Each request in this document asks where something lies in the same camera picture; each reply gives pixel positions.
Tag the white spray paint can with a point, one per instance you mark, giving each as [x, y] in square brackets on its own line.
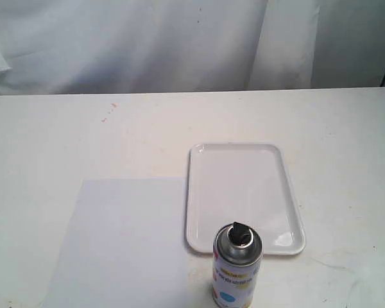
[237, 255]

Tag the white paper sheet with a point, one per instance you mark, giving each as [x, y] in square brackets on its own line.
[124, 246]

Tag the white rectangular plastic tray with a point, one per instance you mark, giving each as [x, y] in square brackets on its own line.
[246, 183]

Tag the white backdrop curtain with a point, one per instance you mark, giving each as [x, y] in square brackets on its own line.
[105, 47]

